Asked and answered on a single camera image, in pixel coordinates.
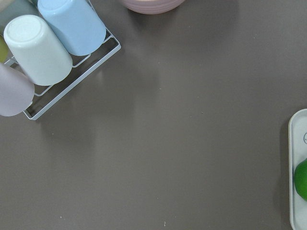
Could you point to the pale mint cup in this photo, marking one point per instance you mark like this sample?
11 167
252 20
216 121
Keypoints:
38 51

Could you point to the yellow-green cup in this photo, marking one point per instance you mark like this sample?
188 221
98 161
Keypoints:
3 50

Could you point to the lilac cup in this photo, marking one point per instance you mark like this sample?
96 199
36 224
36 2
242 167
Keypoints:
16 91

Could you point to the white wire cup rack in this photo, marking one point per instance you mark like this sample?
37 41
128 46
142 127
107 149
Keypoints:
82 66

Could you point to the cream rectangular tray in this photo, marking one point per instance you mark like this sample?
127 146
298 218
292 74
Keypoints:
297 140

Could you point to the light blue cup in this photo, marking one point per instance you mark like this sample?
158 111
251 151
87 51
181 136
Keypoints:
75 23

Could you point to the green lime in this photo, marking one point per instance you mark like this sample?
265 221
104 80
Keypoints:
300 179

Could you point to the pink ribbed bowl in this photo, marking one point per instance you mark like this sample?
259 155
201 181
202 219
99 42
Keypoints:
151 6

